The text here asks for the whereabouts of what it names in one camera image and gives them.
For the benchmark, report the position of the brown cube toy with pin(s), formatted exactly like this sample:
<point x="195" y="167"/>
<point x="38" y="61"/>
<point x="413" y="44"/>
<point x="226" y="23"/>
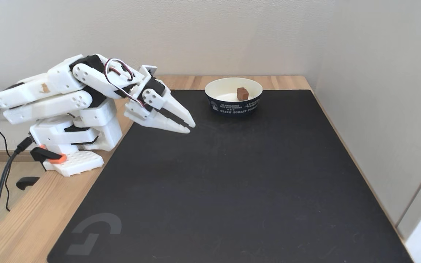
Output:
<point x="242" y="94"/>

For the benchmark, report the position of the navy and white paper bowl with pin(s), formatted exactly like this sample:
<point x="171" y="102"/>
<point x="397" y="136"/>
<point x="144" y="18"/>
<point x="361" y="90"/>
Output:
<point x="232" y="106"/>

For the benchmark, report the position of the black desk mat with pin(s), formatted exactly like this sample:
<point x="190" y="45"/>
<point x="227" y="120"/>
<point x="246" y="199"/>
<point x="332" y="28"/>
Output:
<point x="232" y="204"/>

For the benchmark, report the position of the black and orange clamp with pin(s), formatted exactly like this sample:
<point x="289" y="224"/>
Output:
<point x="46" y="155"/>

